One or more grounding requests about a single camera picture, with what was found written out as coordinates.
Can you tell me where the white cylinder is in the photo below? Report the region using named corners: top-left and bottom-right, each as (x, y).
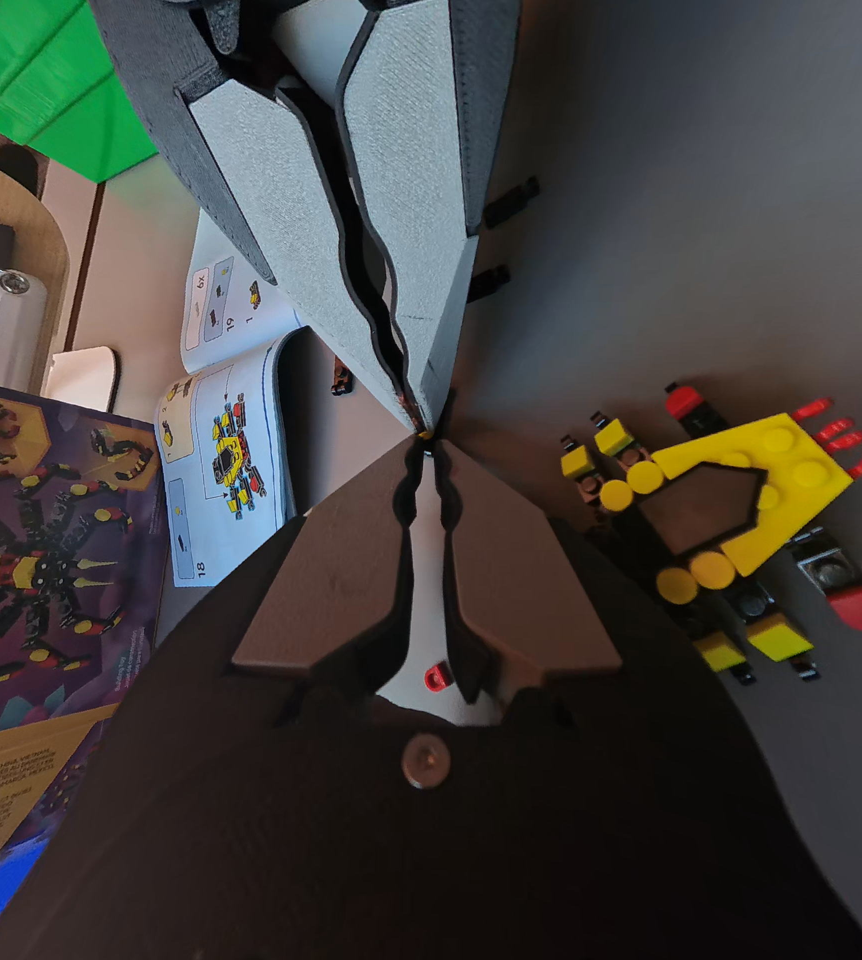
top-left (0, 270), bottom-right (51, 376)

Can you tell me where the purple toy set box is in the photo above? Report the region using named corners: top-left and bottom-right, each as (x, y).
top-left (0, 375), bottom-right (165, 875)

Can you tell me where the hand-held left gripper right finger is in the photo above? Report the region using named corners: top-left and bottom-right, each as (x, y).
top-left (435, 439), bottom-right (624, 711)

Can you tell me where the pale rounded wooden board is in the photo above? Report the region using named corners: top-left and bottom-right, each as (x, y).
top-left (47, 346), bottom-right (124, 415)

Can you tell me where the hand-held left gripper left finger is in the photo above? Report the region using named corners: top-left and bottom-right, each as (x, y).
top-left (230, 437), bottom-right (426, 695)

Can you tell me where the green plastic bin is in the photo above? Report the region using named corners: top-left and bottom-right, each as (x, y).
top-left (0, 0), bottom-right (159, 186)

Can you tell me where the open instruction booklet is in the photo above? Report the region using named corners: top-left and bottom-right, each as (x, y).
top-left (155, 210), bottom-right (312, 590)

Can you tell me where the yellow black toy brick model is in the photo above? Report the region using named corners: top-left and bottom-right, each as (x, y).
top-left (560, 382), bottom-right (862, 687)

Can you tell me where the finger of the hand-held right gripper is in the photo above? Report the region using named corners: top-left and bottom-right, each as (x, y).
top-left (335, 0), bottom-right (479, 435)
top-left (187, 86), bottom-right (420, 435)

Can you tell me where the plywood tray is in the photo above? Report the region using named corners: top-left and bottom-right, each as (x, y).
top-left (0, 148), bottom-right (73, 380)

